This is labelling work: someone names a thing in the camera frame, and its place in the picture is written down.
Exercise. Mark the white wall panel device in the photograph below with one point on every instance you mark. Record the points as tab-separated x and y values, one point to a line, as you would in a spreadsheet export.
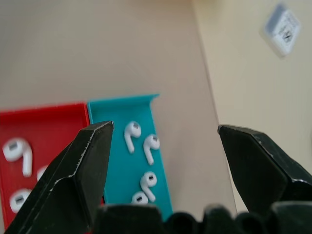
282	26

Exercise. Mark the teal plastic tray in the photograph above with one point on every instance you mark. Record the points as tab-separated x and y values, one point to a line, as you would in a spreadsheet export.
122	156

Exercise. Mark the white earbud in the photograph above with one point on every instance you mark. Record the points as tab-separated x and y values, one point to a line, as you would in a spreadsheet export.
18	200
18	152
150	146
148	182
132	132
139	198
41	173

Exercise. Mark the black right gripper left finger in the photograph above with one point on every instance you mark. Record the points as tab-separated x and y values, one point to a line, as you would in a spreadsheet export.
73	180

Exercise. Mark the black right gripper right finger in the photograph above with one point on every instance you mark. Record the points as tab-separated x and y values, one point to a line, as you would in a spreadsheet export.
263	175

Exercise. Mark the red plastic tray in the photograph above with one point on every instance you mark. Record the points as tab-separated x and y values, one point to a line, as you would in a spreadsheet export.
56	126

